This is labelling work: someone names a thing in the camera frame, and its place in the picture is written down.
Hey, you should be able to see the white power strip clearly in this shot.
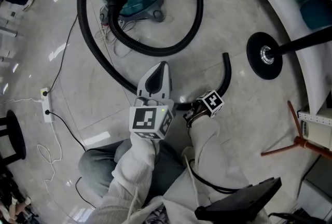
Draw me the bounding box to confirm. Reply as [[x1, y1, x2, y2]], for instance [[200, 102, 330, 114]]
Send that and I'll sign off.
[[40, 87, 54, 123]]

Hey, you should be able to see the black vacuum hose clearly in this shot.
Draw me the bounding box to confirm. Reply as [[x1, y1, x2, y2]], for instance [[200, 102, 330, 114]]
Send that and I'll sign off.
[[77, 0, 232, 111]]

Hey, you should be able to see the round beige table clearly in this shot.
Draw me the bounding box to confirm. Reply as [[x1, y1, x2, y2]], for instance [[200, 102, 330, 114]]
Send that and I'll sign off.
[[0, 110, 26, 166]]

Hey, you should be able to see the person's right leg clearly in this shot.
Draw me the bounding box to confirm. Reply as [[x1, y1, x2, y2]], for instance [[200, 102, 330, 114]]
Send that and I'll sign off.
[[155, 141, 191, 197]]

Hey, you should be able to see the cream appliance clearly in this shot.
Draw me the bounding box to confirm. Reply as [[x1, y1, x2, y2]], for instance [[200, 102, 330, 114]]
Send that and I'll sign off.
[[300, 119, 332, 151]]

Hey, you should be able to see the person's right forearm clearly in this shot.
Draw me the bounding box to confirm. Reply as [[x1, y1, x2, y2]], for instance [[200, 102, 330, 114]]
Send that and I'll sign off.
[[188, 116, 251, 190]]

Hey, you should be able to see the black shoulder pack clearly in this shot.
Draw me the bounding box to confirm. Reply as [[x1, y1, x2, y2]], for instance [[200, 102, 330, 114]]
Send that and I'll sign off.
[[194, 177, 283, 221]]

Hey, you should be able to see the person's left leg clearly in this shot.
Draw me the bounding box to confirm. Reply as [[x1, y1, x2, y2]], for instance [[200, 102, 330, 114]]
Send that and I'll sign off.
[[78, 139, 156, 203]]

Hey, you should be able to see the black coat rack stand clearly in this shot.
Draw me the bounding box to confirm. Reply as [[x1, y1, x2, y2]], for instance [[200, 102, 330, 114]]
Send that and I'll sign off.
[[246, 32, 332, 80]]

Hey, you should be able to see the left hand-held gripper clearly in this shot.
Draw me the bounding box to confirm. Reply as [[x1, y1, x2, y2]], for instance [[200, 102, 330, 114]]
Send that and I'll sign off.
[[129, 61, 176, 140]]

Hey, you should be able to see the white power cable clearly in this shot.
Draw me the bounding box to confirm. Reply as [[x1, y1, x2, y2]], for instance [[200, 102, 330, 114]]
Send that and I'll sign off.
[[37, 121, 68, 208], [0, 97, 44, 106]]

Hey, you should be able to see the person's white hoodie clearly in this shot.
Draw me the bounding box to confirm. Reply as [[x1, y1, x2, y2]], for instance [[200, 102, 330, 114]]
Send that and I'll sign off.
[[85, 186, 272, 224]]

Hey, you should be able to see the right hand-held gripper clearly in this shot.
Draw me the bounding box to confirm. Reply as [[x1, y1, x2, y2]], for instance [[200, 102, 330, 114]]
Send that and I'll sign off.
[[183, 90, 225, 125]]

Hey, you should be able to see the person's left forearm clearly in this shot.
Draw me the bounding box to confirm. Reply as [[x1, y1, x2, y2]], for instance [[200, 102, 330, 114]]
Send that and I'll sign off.
[[110, 132, 163, 208]]

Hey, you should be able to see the person's leg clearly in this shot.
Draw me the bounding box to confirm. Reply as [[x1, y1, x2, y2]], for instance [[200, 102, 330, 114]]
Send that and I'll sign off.
[[78, 139, 156, 203], [155, 141, 191, 197]]

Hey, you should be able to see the red-brown cross stand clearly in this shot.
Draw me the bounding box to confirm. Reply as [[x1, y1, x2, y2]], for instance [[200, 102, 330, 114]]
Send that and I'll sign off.
[[260, 100, 332, 161]]

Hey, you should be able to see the black power cable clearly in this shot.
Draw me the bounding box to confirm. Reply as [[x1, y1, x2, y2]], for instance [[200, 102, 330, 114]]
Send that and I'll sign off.
[[44, 108, 97, 208]]

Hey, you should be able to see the teal storage box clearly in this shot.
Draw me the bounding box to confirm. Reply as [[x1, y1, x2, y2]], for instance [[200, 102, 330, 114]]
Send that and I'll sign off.
[[299, 0, 332, 31]]

